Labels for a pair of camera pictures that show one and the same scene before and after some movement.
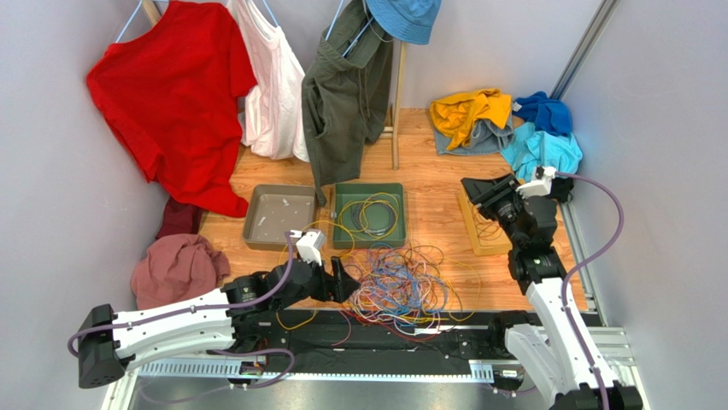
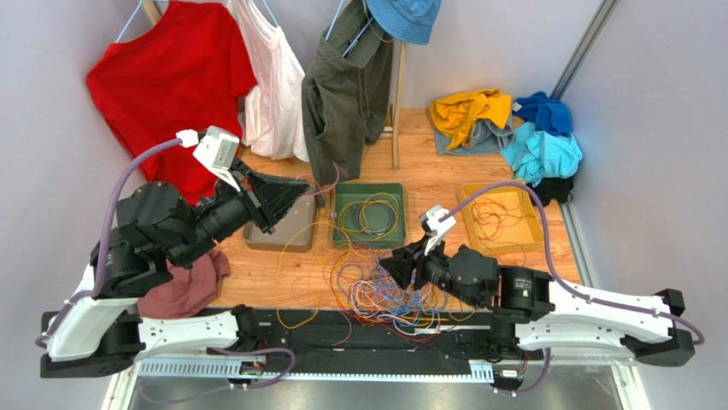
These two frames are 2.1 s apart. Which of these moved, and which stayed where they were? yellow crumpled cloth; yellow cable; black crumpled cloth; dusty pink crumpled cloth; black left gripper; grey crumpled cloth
Moved: black left gripper; yellow cable
Stayed: grey crumpled cloth; dusty pink crumpled cloth; yellow crumpled cloth; black crumpled cloth
